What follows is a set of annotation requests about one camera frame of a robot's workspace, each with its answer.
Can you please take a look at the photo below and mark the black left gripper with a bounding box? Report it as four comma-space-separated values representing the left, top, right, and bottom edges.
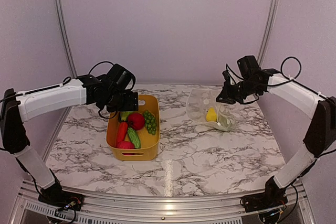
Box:
104, 89, 138, 112

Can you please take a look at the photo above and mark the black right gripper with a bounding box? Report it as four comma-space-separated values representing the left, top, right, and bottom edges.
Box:
215, 78, 261, 104

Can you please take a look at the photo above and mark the red toy pomegranate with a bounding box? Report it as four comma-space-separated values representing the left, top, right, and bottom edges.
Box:
127, 112, 145, 131

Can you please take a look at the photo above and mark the green toy apple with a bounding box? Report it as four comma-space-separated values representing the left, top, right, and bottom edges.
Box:
218, 115, 236, 131

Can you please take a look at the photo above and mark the yellow toy lemon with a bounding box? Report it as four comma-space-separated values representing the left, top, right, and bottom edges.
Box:
205, 107, 217, 122

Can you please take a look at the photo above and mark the green toy grape bunch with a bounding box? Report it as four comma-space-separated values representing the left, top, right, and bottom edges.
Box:
142, 110, 158, 135

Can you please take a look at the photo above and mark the yellow plastic basket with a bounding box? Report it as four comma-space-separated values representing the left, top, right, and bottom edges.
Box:
107, 95, 160, 161

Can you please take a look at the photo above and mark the clear polka dot zip bag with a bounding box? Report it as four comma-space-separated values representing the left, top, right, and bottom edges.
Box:
186, 89, 236, 132

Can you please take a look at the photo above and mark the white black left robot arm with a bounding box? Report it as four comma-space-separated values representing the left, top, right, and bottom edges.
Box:
1, 71, 138, 206

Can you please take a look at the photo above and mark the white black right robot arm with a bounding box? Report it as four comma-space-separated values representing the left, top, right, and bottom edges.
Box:
216, 67, 335, 189

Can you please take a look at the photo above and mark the green toy pear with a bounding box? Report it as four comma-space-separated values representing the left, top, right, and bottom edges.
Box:
119, 111, 133, 122

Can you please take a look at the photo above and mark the red toy chili pepper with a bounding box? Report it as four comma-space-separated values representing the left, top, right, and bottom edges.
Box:
115, 122, 128, 144

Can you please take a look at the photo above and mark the green toy bitter gourd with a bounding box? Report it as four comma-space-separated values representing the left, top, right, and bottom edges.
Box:
128, 127, 141, 149

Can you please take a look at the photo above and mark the red toy apple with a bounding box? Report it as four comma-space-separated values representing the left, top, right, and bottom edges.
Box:
117, 141, 135, 150

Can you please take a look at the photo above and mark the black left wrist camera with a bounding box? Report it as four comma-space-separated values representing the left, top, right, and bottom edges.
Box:
107, 63, 136, 91

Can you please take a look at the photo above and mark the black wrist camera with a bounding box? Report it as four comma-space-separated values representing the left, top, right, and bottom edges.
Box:
237, 55, 261, 79
107, 63, 136, 91

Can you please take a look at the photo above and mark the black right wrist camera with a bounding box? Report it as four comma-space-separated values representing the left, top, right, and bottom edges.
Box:
237, 55, 261, 79

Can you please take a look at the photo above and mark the aluminium front frame rail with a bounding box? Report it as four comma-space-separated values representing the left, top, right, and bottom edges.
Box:
15, 179, 316, 224

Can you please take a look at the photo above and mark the right aluminium corner post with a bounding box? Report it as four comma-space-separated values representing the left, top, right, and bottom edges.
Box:
257, 0, 279, 65

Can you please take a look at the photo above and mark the aluminium corner post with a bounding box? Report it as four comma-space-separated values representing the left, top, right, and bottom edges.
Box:
54, 0, 77, 78
257, 0, 279, 65

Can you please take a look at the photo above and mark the left aluminium corner post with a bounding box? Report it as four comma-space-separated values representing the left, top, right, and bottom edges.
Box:
54, 0, 77, 78

